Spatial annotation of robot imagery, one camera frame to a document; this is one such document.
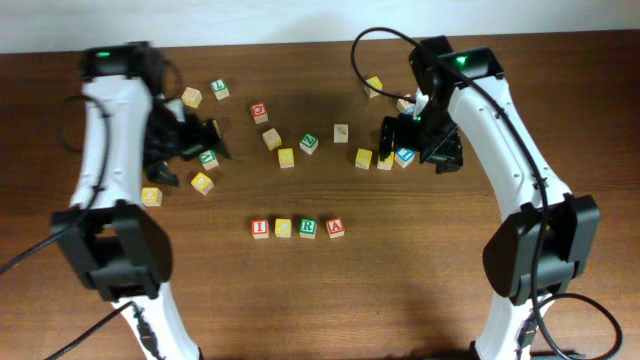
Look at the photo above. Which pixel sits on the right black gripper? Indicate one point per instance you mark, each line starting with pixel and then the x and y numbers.
pixel 447 152

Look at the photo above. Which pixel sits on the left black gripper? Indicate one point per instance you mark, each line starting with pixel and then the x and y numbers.
pixel 198 134

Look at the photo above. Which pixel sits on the red I block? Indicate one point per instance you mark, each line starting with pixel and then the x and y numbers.
pixel 260 229

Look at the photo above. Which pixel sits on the yellow C block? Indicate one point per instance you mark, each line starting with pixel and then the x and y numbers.
pixel 283 227

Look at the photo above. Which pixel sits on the red A block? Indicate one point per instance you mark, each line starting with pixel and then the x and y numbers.
pixel 335 227

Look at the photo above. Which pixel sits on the green R block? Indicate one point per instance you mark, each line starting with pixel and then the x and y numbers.
pixel 308 228

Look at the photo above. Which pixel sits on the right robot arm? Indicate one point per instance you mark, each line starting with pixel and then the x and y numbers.
pixel 546 234

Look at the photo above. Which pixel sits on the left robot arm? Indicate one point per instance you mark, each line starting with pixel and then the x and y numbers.
pixel 110 241

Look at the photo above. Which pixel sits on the blue I block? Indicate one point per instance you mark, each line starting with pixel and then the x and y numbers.
pixel 403 157

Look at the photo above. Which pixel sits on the green V block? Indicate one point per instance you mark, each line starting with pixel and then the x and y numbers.
pixel 208 159

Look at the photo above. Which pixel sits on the yellow O block tilted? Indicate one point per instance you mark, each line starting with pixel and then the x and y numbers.
pixel 202 183

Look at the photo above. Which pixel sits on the yellow block pair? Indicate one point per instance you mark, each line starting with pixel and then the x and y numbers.
pixel 385 163
pixel 363 158

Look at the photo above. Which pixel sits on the wood block blue side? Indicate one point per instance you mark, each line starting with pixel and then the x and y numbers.
pixel 405 105

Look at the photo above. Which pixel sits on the yellow block centre left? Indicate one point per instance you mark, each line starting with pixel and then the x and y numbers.
pixel 216 127

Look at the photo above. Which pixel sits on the yellow O block far left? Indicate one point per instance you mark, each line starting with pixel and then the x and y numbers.
pixel 151 196

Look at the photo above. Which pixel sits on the yellow block right pair left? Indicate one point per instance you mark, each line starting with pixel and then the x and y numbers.
pixel 363 158

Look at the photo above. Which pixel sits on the plain wood yellow-side block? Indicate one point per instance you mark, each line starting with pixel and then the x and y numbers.
pixel 191 97

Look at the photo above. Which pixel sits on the yellow block top right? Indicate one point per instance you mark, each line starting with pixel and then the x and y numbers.
pixel 373 86

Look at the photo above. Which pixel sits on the plain wood block upright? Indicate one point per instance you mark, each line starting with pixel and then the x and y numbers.
pixel 341 133

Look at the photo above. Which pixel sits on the green L block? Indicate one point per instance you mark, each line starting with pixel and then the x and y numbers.
pixel 220 89

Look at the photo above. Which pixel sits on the red Q block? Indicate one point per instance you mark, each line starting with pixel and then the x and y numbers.
pixel 259 113

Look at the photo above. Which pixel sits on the plain wood block centre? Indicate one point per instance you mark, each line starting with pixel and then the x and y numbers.
pixel 272 139

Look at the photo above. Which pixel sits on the yellow S block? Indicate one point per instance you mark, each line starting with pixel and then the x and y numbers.
pixel 286 158

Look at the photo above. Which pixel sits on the green Z block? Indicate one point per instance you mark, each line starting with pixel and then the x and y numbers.
pixel 309 143

